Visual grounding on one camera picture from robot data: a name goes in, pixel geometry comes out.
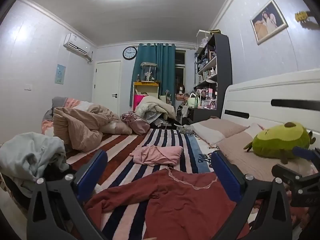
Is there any dark bookshelf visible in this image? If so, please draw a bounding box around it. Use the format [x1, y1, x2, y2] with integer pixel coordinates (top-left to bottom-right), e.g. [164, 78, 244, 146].
[194, 34, 233, 118]

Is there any yellow cabinet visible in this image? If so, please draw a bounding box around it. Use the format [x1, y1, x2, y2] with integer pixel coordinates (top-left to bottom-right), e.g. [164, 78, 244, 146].
[132, 81, 159, 112]

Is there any teal curtain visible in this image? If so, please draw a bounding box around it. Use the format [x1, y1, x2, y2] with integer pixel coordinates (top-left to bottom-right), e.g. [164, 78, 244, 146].
[130, 43, 177, 107]

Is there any white pillow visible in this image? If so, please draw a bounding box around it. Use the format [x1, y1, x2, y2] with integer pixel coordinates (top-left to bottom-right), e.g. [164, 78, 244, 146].
[191, 124, 225, 146]

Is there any green avocado plush toy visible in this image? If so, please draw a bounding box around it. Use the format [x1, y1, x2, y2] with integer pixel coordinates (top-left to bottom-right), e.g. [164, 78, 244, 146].
[244, 122, 313, 164]

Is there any white bed headboard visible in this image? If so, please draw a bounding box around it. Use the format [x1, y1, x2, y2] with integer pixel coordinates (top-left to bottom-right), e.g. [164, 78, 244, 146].
[221, 70, 320, 147]

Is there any white air conditioner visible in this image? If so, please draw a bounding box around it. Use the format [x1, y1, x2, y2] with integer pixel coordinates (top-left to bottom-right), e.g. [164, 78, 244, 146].
[63, 33, 93, 62]

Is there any round wall clock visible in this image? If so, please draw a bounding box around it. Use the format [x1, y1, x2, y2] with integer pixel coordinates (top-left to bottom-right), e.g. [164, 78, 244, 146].
[122, 46, 137, 60]

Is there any red long-sleeved garment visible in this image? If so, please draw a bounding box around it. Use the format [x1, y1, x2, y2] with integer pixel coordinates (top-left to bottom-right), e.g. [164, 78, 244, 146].
[84, 167, 253, 240]

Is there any wig mannequin head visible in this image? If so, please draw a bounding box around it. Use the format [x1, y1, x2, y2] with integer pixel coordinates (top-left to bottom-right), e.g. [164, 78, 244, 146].
[176, 84, 186, 100]

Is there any framed wall picture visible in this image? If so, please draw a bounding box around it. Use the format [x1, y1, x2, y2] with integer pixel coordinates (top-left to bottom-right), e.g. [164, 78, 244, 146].
[250, 0, 288, 45]

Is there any cream duvet pile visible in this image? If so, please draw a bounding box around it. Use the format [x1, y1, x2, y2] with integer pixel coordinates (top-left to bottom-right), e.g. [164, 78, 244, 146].
[135, 96, 177, 120]

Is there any pink satin bag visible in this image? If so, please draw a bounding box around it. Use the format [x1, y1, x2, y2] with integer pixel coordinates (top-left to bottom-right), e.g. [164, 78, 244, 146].
[120, 111, 150, 136]

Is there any striped plush blanket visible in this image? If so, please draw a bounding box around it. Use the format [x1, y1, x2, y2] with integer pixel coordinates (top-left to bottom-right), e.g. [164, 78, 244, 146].
[41, 127, 250, 240]

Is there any large dusty pink pillow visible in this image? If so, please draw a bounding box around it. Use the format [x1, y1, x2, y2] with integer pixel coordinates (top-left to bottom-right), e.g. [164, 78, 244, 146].
[216, 130, 310, 180]

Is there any small dusty pink pillow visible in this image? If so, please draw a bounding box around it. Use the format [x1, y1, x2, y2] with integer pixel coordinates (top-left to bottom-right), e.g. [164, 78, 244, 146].
[200, 117, 248, 139]

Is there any pink garment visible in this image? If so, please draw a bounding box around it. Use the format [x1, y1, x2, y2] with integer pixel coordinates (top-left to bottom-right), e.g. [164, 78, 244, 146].
[130, 145, 184, 167]

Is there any glass display case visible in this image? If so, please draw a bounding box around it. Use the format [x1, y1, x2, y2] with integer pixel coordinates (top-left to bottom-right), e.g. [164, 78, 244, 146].
[140, 62, 158, 82]

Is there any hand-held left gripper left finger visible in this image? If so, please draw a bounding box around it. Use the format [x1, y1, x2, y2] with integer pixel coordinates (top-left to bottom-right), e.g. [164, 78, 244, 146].
[26, 149, 108, 240]

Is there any pale green handbag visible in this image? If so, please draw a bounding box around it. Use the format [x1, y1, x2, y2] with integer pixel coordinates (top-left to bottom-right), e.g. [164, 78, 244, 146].
[186, 92, 200, 108]

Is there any pale grey-blue cloth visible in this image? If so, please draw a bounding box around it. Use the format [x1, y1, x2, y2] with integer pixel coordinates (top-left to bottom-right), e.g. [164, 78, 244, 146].
[0, 132, 69, 198]

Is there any pale blue wall poster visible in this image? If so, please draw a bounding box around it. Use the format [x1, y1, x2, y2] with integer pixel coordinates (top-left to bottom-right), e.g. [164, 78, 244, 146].
[55, 64, 66, 84]

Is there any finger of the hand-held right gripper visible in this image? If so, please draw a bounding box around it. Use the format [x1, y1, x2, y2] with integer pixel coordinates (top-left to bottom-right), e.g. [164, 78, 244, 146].
[292, 146, 320, 161]
[271, 164, 309, 188]

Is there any grey pillow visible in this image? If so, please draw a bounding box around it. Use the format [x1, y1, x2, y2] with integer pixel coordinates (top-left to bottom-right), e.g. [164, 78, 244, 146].
[52, 97, 66, 109]

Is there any yellow ukulele headstock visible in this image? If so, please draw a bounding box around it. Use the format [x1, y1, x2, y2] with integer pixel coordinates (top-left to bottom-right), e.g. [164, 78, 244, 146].
[294, 10, 309, 22]

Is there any window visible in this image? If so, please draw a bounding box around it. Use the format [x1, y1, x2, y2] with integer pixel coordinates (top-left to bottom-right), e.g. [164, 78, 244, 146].
[175, 50, 187, 100]

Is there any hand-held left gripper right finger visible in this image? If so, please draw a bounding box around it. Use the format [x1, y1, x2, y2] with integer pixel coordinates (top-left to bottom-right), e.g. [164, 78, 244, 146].
[211, 150, 293, 240]

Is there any white door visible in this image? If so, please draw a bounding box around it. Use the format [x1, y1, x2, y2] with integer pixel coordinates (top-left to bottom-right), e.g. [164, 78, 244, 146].
[94, 60, 122, 115]

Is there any pink shopping bag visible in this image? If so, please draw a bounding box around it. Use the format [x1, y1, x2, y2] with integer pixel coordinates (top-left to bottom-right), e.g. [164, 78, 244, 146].
[134, 94, 148, 110]

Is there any beige duvet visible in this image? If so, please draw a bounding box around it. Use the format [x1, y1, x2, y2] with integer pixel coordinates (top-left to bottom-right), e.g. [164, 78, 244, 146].
[53, 101, 133, 153]

